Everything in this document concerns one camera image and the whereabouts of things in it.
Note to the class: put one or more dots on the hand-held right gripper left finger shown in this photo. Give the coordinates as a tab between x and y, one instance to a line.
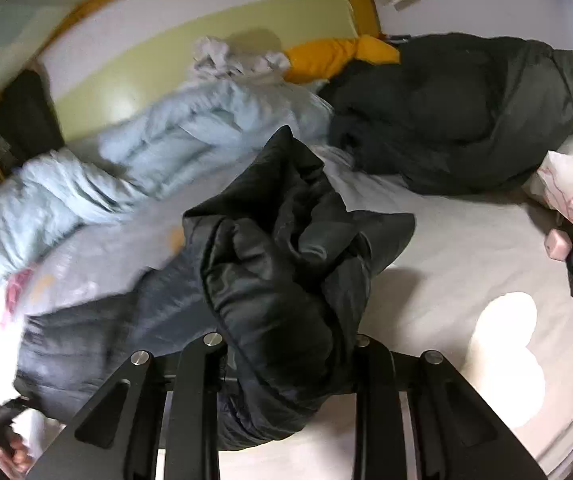
201	375

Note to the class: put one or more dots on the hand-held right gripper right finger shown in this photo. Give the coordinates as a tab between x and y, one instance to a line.
374	380

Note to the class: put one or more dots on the black puffer jacket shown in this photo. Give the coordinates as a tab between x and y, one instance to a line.
276	270

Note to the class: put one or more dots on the person's left hand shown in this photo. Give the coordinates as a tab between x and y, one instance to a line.
19	452

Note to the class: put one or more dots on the pink cloth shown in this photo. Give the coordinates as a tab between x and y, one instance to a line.
16	285

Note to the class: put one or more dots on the light blue duvet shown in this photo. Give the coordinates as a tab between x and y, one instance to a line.
131	160

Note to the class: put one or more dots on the small pink device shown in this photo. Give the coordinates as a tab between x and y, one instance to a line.
557	245

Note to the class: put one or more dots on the dark green padded coat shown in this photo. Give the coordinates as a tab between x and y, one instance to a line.
456	115

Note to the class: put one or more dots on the black hanging bag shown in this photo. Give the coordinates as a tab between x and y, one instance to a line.
26	115

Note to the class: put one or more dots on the light grey hoodie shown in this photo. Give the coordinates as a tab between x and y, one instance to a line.
226	60

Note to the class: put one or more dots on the yellow pillow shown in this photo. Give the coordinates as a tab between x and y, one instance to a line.
336	57

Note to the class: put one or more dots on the pastel checked bunk cloth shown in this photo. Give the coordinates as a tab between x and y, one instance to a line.
11	25

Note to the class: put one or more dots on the wooden bunk bed frame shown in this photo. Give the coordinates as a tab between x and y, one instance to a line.
361	5

